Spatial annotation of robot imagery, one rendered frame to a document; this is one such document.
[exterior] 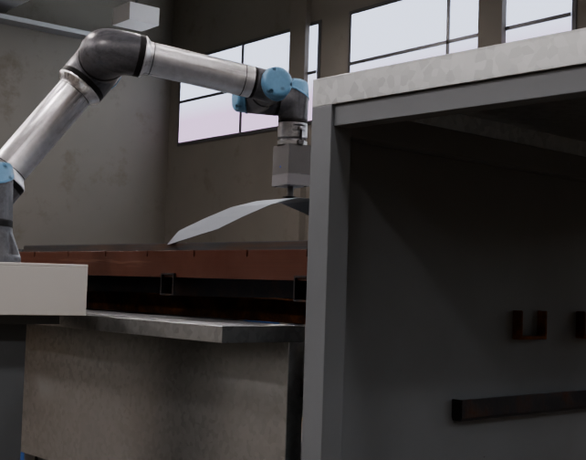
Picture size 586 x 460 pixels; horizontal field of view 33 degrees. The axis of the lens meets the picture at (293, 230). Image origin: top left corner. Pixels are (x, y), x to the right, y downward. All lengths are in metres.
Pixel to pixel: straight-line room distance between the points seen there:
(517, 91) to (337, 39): 10.81
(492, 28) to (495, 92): 9.00
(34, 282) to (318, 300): 0.81
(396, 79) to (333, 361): 0.40
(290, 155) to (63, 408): 0.84
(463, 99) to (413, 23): 9.83
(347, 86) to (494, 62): 0.25
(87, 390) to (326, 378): 1.16
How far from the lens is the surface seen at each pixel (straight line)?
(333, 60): 11.99
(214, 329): 1.80
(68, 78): 2.40
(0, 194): 2.18
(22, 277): 2.05
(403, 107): 1.32
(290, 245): 2.01
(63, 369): 2.57
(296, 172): 2.48
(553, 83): 1.19
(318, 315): 1.40
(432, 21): 10.90
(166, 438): 2.20
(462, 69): 1.26
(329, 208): 1.39
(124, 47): 2.29
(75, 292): 2.10
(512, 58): 1.22
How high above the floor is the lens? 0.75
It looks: 3 degrees up
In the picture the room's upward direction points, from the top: 2 degrees clockwise
